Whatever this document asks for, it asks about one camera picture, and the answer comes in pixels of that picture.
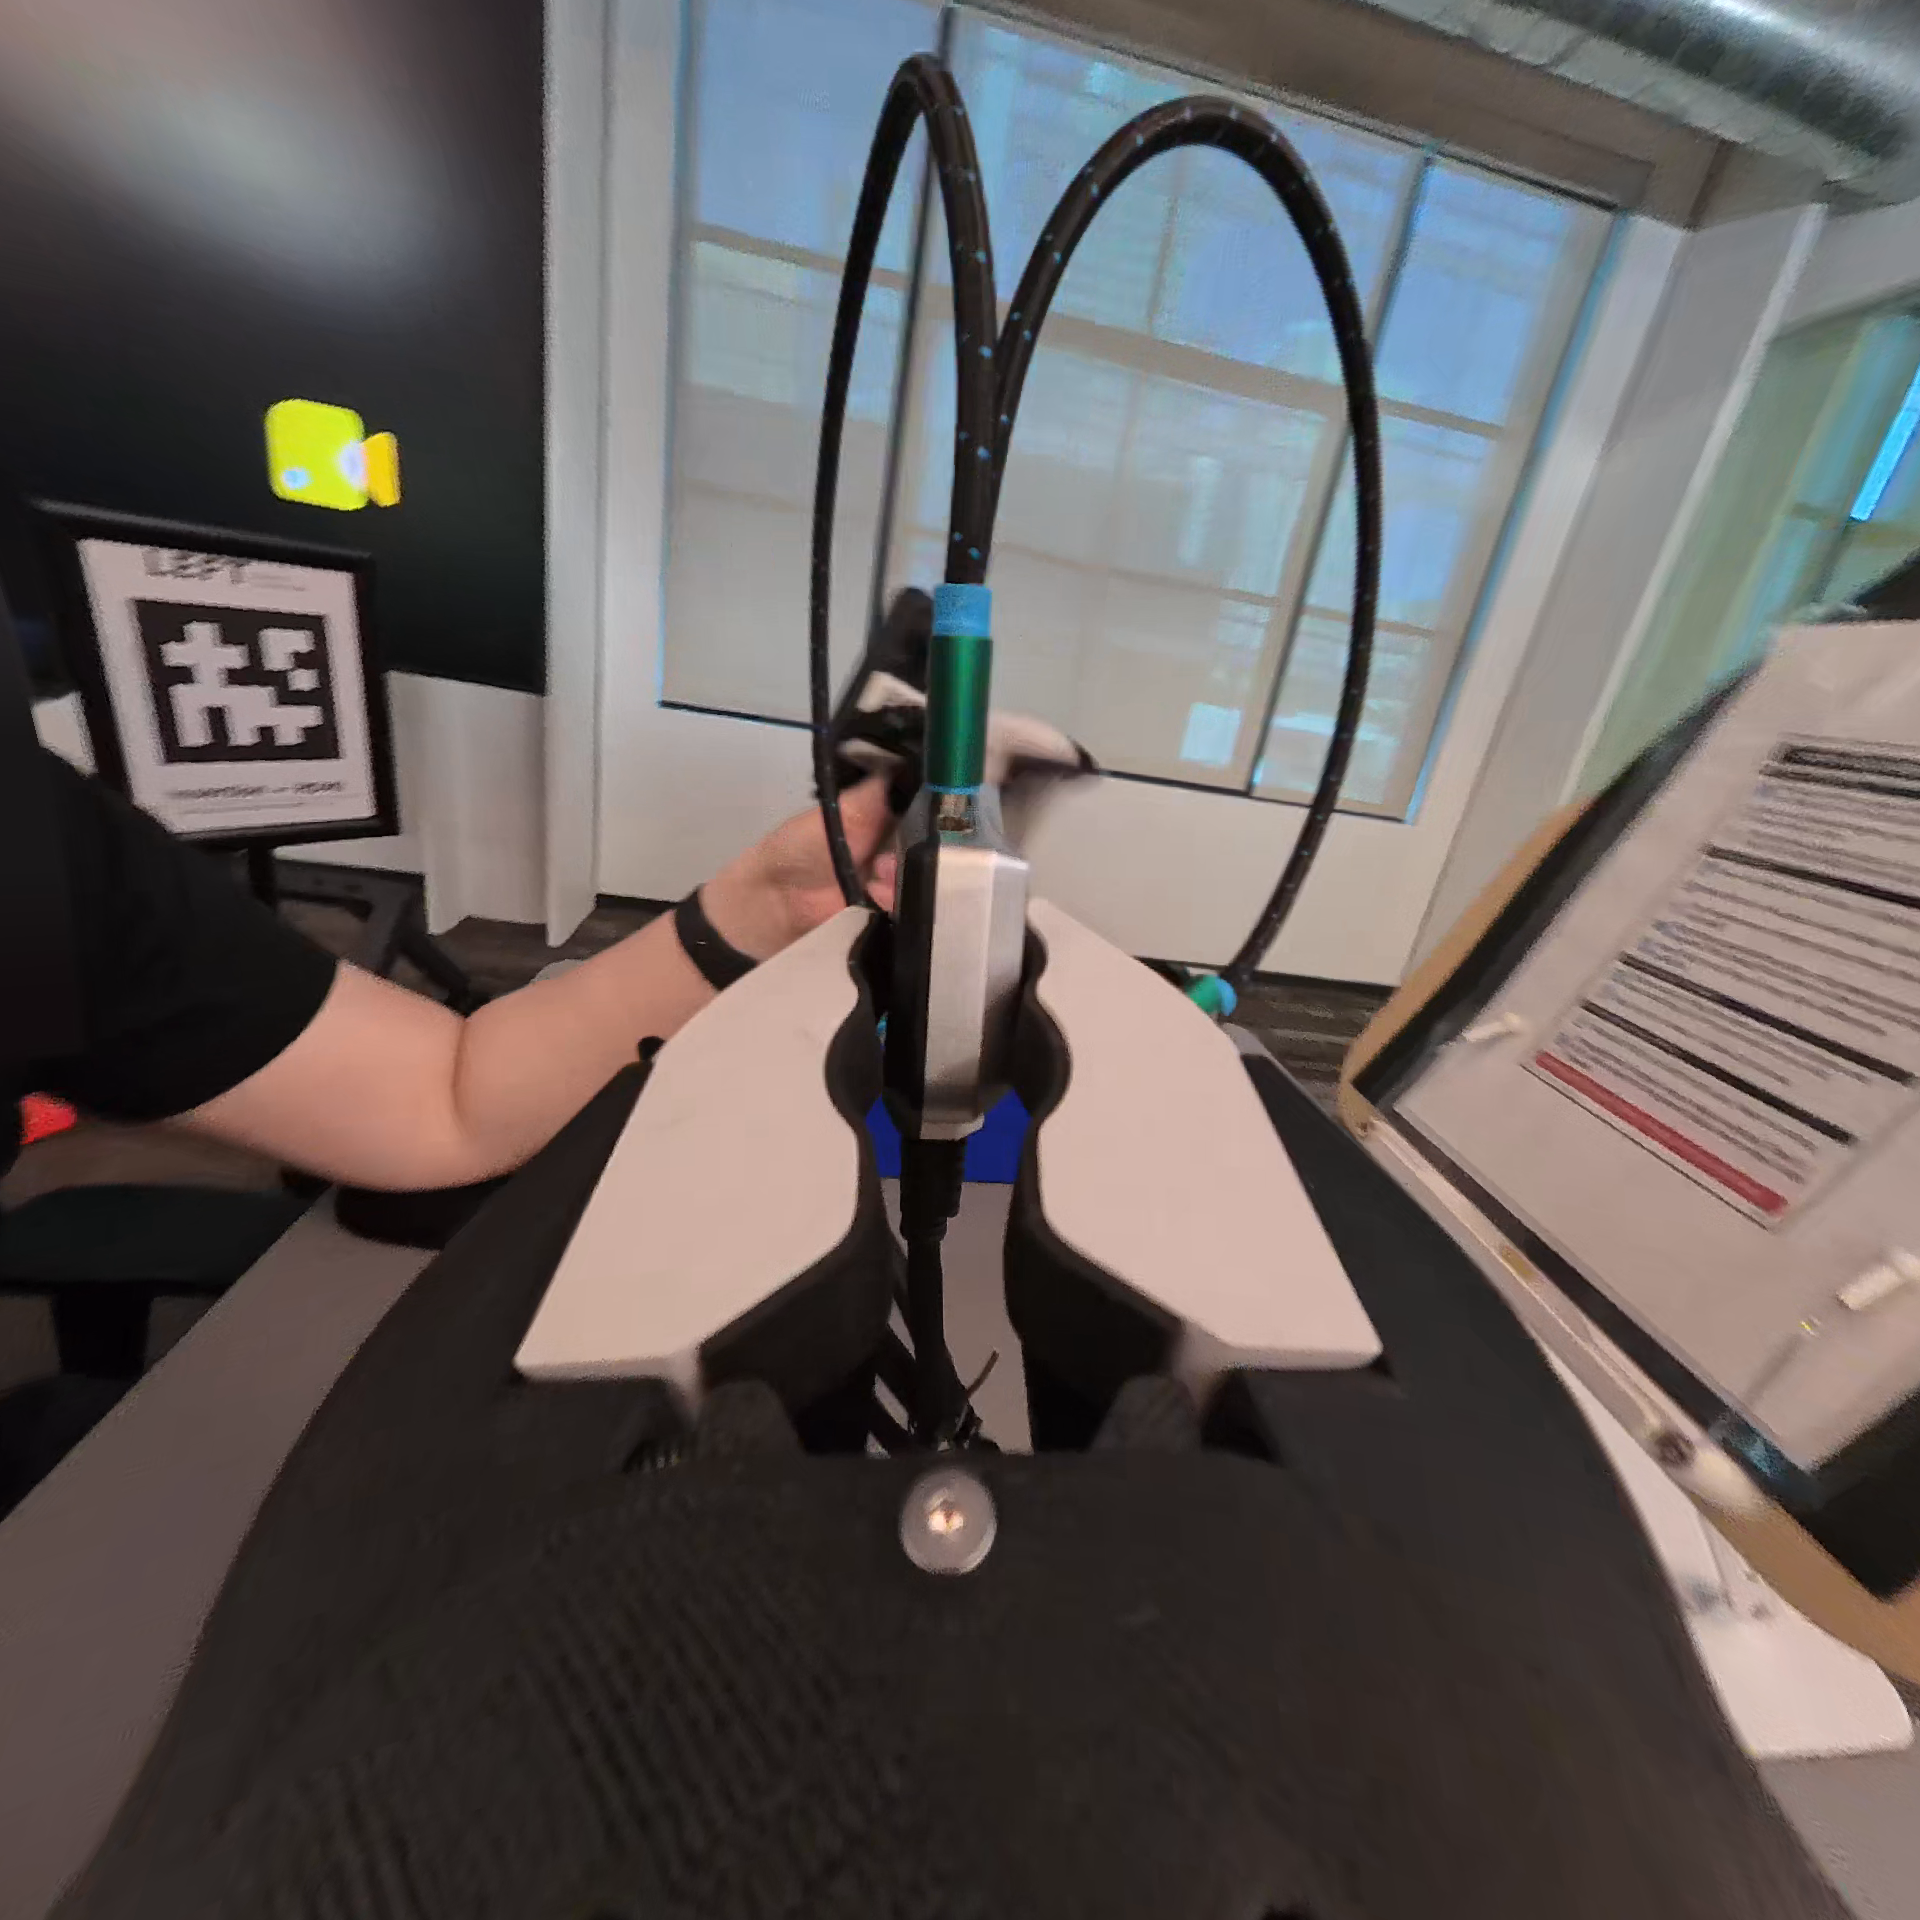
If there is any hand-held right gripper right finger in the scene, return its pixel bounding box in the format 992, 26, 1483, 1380
1002, 895, 1386, 1379

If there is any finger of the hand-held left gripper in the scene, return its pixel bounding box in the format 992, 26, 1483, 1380
983, 709, 1101, 781

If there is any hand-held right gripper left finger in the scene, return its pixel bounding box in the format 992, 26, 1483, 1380
511, 902, 906, 1390

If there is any braided black hdmi cable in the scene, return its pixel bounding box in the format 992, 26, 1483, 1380
807, 53, 1386, 1023

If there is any silver hdmi adapter box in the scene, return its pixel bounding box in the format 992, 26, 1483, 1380
885, 831, 1040, 1145

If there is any person's left forearm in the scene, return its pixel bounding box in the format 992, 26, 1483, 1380
194, 901, 714, 1191

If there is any person's left hand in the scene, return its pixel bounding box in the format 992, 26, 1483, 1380
701, 779, 902, 985

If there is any blue plastic bin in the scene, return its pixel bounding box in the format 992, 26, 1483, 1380
960, 1092, 1038, 1191

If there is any black wristband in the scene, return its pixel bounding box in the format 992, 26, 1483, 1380
671, 887, 760, 993

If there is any black textured pad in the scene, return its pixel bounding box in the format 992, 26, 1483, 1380
334, 1167, 519, 1251

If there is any large window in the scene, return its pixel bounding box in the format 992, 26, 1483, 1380
661, 0, 1626, 826

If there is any laminated instruction sign board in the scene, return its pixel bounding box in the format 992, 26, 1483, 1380
1339, 795, 1920, 1690

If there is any framed instruction sheet sign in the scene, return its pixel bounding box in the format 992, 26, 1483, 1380
1351, 599, 1920, 1601

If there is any black office chair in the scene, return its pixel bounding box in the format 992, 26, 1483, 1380
0, 1182, 324, 1517

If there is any person's black shirt sleeve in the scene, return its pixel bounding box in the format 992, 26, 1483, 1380
0, 586, 338, 1127

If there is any printed tag sign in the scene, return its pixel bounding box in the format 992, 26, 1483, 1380
31, 499, 405, 854

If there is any white sign stand base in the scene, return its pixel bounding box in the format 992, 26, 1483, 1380
1546, 1341, 1920, 1759

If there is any black monitor screen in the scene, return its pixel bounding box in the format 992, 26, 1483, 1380
0, 0, 546, 694

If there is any silver ventilation duct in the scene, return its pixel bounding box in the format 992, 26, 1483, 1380
1319, 0, 1920, 213

